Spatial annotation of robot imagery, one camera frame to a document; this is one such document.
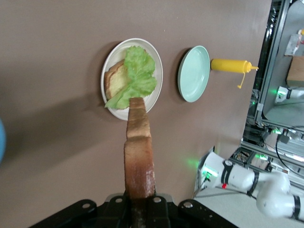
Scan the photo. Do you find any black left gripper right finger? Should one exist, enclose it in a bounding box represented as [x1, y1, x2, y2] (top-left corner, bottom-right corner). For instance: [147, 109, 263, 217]
[146, 193, 240, 228]

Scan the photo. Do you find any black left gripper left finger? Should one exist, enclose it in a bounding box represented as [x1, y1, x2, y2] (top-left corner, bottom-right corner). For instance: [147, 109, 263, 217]
[28, 193, 133, 228]

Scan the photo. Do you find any brown toasted bread slice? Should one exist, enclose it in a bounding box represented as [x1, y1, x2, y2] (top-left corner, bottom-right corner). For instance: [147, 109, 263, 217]
[104, 59, 130, 100]
[123, 96, 156, 228]

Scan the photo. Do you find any green lettuce leaf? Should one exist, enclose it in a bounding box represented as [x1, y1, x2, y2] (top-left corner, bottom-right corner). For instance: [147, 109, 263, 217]
[104, 46, 158, 110]

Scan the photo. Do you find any yellow mustard squeeze bottle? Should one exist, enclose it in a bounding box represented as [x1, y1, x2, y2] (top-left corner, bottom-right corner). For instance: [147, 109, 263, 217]
[210, 58, 259, 90]

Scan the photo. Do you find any blue plate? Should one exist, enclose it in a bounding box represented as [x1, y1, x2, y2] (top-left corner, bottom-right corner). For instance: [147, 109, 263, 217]
[0, 118, 7, 166]

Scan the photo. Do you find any mint green plate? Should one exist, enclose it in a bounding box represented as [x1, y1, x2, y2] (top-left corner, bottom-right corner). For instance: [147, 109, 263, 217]
[177, 45, 211, 103]

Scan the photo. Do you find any beige plate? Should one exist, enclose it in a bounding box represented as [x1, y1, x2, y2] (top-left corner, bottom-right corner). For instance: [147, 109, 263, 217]
[101, 38, 164, 121]

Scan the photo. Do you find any brown cardboard box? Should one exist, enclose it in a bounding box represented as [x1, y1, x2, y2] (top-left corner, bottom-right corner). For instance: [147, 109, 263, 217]
[286, 56, 304, 87]

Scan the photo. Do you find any long aluminium frame profile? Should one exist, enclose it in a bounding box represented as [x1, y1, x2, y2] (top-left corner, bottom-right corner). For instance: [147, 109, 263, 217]
[242, 0, 304, 190]

